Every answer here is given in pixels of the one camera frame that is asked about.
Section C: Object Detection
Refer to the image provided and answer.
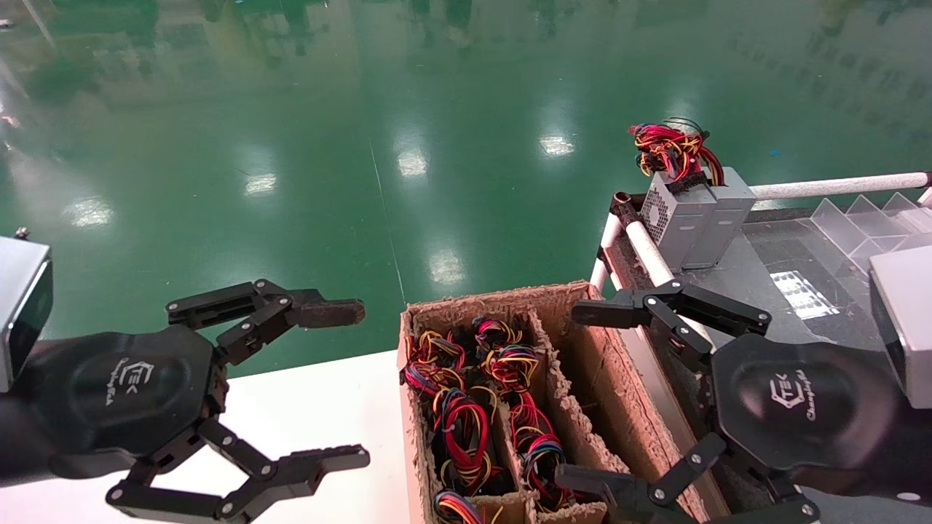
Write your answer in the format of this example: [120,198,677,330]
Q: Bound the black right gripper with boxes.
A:
[556,333,911,524]

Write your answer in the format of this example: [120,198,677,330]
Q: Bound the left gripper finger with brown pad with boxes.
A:
[166,279,366,366]

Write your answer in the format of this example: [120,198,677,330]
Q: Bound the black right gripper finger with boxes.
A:
[572,280,773,372]

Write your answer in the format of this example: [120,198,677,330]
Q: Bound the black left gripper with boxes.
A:
[29,325,371,523]

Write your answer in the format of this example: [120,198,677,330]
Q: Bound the long cardboard divider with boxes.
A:
[535,309,633,524]

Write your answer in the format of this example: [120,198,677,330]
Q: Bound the brown cardboard box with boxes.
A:
[397,280,732,524]

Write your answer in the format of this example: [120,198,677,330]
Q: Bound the beige conveyor side panel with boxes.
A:
[610,313,732,524]

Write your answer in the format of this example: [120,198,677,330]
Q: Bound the black pipe connector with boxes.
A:
[612,191,645,228]

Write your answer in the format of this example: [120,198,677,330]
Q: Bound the short cardboard divider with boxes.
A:
[481,418,540,524]

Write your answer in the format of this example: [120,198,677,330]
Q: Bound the grey power supply leftmost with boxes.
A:
[630,119,722,271]

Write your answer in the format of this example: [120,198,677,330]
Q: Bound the grey power supply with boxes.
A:
[684,166,758,269]
[630,119,722,271]

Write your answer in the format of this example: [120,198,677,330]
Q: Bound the black conveyor belt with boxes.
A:
[603,207,932,524]

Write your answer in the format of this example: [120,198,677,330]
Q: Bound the white crossbar pipe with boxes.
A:
[750,171,932,202]

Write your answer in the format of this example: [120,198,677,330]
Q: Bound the clear acrylic divider rack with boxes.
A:
[810,191,932,274]

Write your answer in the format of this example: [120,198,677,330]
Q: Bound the short white frame pipe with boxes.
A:
[590,213,634,293]

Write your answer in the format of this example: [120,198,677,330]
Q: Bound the long white rail pipe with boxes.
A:
[625,218,718,344]

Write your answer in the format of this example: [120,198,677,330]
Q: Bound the wired power supplies in box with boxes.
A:
[428,386,505,496]

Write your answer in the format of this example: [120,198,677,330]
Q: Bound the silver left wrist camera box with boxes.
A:
[0,227,53,392]

